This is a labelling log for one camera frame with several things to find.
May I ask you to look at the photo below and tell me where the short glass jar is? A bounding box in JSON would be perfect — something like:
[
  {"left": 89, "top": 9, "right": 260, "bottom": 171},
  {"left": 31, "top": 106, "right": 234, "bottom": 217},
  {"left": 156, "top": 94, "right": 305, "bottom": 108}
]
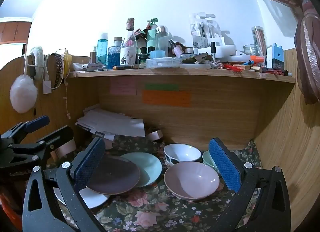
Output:
[{"left": 243, "top": 44, "right": 260, "bottom": 57}]

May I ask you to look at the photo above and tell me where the tall clear jar with sticks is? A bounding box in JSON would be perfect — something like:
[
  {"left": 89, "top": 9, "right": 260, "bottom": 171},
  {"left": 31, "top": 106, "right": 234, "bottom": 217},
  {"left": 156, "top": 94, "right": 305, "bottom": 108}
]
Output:
[{"left": 251, "top": 26, "right": 267, "bottom": 57}]

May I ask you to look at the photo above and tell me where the green pump bottle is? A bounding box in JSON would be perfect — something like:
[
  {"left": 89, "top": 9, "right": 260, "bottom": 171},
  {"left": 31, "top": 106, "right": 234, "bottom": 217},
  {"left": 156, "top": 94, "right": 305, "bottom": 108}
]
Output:
[{"left": 147, "top": 18, "right": 159, "bottom": 50}]

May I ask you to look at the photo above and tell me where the clear glass bottle with cork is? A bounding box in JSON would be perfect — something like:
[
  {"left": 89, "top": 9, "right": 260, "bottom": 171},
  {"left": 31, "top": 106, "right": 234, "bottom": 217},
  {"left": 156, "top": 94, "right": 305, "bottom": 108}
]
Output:
[{"left": 125, "top": 18, "right": 138, "bottom": 65}]

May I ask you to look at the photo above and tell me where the pink sticky note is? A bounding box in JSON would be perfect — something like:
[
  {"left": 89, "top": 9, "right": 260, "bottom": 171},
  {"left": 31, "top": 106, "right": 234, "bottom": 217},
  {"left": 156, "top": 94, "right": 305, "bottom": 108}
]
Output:
[{"left": 110, "top": 78, "right": 137, "bottom": 95}]

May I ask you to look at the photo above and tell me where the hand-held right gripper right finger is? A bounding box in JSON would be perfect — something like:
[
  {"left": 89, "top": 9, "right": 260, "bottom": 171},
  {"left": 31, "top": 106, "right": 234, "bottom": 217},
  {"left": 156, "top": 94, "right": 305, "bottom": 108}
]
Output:
[{"left": 209, "top": 137, "right": 292, "bottom": 232}]

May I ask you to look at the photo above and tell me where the white fluffy headband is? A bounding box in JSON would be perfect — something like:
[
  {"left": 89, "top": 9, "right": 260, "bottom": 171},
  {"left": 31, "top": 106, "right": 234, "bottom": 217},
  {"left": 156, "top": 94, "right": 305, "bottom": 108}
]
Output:
[{"left": 30, "top": 46, "right": 45, "bottom": 80}]

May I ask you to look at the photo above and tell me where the brown marker pen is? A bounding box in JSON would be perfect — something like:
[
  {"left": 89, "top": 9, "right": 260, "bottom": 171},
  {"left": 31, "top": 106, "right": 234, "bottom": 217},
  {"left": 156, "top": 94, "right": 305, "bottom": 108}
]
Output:
[{"left": 113, "top": 64, "right": 139, "bottom": 70}]

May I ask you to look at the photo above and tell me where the white desk organizer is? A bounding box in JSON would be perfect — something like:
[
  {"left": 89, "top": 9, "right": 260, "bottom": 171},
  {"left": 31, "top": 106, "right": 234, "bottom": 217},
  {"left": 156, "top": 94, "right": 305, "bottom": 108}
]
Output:
[{"left": 191, "top": 13, "right": 237, "bottom": 58}]

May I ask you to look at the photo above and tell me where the white printed mug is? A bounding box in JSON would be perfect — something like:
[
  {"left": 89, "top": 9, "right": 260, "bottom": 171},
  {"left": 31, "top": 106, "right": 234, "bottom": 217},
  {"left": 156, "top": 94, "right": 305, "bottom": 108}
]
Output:
[{"left": 120, "top": 47, "right": 137, "bottom": 66}]

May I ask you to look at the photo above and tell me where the white plate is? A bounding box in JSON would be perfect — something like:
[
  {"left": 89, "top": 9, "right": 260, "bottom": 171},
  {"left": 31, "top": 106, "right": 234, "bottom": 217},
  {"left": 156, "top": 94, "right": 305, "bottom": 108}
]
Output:
[{"left": 54, "top": 186, "right": 109, "bottom": 209}]

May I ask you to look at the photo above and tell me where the bead string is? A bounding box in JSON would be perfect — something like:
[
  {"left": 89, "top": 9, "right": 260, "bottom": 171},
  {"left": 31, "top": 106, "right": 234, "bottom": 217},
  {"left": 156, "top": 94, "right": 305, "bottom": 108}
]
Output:
[{"left": 64, "top": 77, "right": 70, "bottom": 120}]

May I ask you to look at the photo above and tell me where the green sticky note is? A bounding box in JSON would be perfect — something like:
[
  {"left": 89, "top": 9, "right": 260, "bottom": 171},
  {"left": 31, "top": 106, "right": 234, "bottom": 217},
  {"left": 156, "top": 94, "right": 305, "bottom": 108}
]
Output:
[{"left": 145, "top": 83, "right": 179, "bottom": 91}]

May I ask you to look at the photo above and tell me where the orange sticky note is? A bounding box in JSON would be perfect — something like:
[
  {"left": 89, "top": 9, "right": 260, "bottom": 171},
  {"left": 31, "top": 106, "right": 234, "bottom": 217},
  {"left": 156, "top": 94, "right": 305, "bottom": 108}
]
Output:
[{"left": 142, "top": 90, "right": 192, "bottom": 108}]

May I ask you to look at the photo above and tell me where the green plate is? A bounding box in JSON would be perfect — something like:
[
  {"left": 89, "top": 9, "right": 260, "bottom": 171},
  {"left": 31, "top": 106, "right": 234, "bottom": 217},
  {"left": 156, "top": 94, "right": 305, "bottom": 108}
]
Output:
[{"left": 120, "top": 152, "right": 162, "bottom": 188}]

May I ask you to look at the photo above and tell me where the teal plastic bottle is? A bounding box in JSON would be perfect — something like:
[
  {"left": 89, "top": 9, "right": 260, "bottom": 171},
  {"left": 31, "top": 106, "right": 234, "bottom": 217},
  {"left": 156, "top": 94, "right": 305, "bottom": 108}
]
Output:
[{"left": 96, "top": 32, "right": 108, "bottom": 65}]

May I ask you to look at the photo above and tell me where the dark green bottle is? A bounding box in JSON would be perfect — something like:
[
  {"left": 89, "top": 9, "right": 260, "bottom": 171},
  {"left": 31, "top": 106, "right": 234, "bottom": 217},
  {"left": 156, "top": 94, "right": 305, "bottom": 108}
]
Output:
[{"left": 139, "top": 47, "right": 148, "bottom": 67}]

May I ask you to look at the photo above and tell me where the pink bowl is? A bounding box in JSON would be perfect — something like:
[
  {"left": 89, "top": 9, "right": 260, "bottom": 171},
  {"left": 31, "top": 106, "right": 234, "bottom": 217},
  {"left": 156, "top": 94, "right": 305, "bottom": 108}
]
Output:
[{"left": 164, "top": 162, "right": 220, "bottom": 201}]

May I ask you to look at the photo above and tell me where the white fluffy puff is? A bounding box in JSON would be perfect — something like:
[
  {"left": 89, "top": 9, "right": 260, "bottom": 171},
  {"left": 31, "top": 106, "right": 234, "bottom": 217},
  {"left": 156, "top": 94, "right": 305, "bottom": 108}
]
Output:
[{"left": 10, "top": 74, "right": 38, "bottom": 113}]

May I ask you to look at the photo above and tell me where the blue box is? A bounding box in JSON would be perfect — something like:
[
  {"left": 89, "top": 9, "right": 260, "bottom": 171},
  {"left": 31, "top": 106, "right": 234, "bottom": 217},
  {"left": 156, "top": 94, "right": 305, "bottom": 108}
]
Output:
[{"left": 266, "top": 44, "right": 285, "bottom": 70}]

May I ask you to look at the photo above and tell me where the dark patterned headband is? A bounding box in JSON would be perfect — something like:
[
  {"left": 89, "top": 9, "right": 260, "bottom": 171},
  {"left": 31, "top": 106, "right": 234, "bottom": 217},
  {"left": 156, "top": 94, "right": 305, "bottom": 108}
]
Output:
[{"left": 51, "top": 53, "right": 64, "bottom": 88}]

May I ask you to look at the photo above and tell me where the floral tablecloth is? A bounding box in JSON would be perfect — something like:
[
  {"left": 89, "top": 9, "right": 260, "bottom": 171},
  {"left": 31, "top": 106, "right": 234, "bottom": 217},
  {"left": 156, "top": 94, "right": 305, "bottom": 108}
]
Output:
[{"left": 47, "top": 134, "right": 264, "bottom": 232}]

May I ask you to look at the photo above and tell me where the clear bottle with silver cap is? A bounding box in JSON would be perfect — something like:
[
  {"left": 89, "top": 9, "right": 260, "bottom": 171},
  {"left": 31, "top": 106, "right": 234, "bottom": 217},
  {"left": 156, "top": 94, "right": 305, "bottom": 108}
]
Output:
[{"left": 155, "top": 25, "right": 168, "bottom": 52}]

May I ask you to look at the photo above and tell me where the pink curtain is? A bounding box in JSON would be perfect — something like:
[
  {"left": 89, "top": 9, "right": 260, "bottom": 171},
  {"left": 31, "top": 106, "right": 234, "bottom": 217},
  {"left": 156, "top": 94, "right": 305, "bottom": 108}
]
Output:
[{"left": 237, "top": 0, "right": 320, "bottom": 105}]

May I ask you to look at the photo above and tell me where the clear plastic box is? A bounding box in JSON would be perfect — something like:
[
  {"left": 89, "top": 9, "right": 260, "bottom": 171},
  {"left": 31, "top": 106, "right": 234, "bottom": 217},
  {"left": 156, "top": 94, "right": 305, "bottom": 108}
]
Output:
[{"left": 146, "top": 57, "right": 181, "bottom": 69}]

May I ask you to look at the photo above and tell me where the white bowl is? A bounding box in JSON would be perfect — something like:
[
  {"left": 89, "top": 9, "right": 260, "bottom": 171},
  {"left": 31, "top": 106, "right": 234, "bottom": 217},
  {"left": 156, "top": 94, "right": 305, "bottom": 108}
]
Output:
[{"left": 164, "top": 144, "right": 202, "bottom": 166}]

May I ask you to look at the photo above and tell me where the wooden wall cabinet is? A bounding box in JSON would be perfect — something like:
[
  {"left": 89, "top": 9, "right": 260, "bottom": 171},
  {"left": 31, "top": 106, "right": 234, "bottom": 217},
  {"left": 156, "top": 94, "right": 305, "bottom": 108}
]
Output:
[{"left": 0, "top": 21, "right": 33, "bottom": 45}]

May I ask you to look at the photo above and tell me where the blue glass bottle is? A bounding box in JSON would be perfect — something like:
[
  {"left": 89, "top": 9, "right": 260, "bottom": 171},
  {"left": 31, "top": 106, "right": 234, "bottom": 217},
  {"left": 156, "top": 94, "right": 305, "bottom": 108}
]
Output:
[{"left": 107, "top": 37, "right": 123, "bottom": 68}]

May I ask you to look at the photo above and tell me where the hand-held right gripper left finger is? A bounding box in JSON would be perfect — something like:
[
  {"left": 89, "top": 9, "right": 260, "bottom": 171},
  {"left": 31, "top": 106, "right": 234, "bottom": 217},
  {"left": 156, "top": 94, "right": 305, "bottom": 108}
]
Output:
[{"left": 22, "top": 136, "right": 105, "bottom": 232}]

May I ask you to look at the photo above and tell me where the stack of white papers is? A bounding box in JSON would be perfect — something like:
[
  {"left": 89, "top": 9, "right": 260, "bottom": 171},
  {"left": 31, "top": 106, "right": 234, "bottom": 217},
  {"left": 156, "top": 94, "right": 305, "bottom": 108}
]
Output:
[{"left": 75, "top": 108, "right": 146, "bottom": 140}]

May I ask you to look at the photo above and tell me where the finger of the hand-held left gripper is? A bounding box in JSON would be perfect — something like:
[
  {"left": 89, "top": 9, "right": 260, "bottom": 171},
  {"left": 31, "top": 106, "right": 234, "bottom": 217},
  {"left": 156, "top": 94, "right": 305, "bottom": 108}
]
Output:
[
  {"left": 1, "top": 115, "right": 50, "bottom": 145},
  {"left": 7, "top": 125, "right": 74, "bottom": 166}
]

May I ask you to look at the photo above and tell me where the green bowl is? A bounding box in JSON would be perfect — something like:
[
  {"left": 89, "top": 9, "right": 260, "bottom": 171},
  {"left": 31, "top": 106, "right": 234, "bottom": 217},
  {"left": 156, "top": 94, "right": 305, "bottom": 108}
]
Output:
[{"left": 202, "top": 150, "right": 220, "bottom": 174}]

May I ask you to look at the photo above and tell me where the brown plate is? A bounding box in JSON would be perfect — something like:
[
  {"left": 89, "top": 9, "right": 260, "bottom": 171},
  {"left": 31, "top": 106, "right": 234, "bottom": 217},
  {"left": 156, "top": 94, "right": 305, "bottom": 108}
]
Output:
[{"left": 86, "top": 156, "right": 141, "bottom": 195}]

